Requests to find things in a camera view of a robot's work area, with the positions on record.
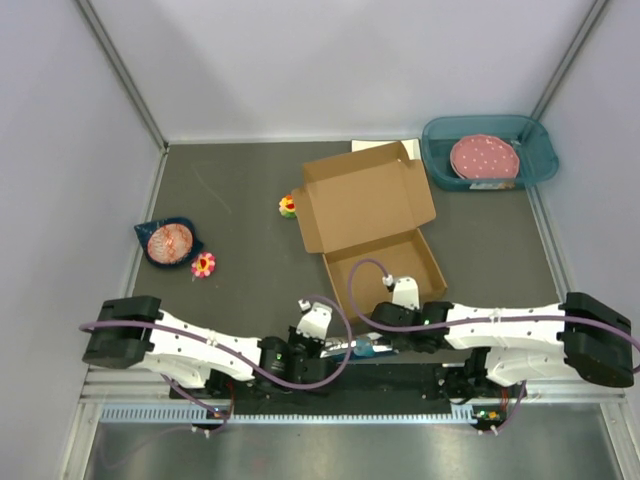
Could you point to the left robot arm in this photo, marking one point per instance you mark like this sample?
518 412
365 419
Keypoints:
136 333

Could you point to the pink flower plush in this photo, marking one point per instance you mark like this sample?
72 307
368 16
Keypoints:
204 265

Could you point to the blue toothpaste box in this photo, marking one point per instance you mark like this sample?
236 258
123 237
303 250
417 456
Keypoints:
371 345

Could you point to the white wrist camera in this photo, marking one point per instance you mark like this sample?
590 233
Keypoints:
315 319
404 291

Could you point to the aluminium frame rail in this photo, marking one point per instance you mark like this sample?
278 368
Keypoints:
139 386

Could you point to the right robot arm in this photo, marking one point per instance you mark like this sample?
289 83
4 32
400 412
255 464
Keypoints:
579 337

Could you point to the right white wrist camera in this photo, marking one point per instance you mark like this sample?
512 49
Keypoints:
404 291

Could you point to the blue bowl red inside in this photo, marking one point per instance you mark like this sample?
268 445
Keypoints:
168 243

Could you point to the grey slotted cable duct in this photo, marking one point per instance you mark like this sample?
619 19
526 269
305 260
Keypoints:
182 413

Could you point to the pink dotted plate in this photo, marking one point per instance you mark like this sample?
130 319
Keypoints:
480 157

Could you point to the teal plastic bin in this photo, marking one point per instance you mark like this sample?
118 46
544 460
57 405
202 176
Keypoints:
531 141

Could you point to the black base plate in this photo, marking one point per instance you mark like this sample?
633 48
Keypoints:
361 389

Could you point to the brown cardboard box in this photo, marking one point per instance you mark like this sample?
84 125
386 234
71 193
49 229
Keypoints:
362 212

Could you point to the rainbow flower plush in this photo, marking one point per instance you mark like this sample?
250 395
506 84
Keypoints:
287 207

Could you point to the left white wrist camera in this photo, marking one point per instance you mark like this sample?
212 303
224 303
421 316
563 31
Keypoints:
315 319

